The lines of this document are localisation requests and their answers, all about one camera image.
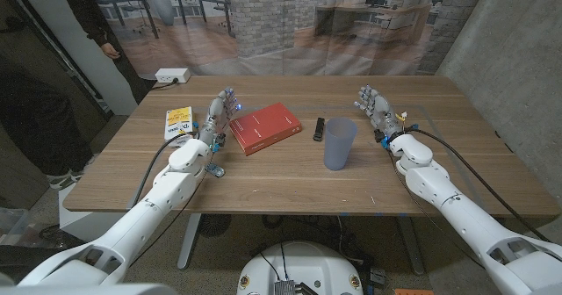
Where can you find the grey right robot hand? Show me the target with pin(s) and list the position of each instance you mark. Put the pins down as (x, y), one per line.
(381, 110)

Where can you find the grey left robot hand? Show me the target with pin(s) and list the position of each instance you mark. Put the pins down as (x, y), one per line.
(216, 110)

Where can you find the small black rectangular device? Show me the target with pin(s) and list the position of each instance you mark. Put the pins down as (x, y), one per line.
(319, 129)

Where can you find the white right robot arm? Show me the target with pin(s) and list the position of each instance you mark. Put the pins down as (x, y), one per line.
(456, 207)

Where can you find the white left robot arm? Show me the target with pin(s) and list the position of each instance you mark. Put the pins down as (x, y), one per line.
(149, 203)

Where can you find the red hardcover book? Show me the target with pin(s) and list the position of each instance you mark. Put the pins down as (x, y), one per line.
(263, 128)

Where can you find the translucent blue-grey plastic cup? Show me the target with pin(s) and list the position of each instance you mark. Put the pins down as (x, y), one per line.
(339, 146)

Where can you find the small silver-blue toy car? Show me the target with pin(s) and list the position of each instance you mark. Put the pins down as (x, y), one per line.
(216, 170)

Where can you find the white and yellow carton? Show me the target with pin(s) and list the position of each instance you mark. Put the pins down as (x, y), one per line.
(177, 121)

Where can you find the white power strip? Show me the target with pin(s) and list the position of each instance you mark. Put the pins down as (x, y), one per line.
(172, 74)

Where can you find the printed office backdrop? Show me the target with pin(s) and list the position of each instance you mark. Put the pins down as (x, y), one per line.
(272, 27)

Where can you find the round black fan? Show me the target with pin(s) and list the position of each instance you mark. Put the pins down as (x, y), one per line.
(213, 225)

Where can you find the white table leg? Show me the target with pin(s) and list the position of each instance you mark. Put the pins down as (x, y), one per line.
(189, 242)
(412, 246)

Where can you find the standing person in black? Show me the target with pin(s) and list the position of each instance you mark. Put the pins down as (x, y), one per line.
(92, 18)

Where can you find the small grey box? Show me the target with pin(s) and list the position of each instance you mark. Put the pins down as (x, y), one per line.
(378, 276)

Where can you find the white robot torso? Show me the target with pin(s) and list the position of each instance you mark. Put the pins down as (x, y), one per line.
(303, 268)

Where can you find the person in dark trousers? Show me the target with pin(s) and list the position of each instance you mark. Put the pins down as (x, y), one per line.
(39, 119)

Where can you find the orange flat object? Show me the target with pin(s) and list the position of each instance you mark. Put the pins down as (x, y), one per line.
(412, 292)

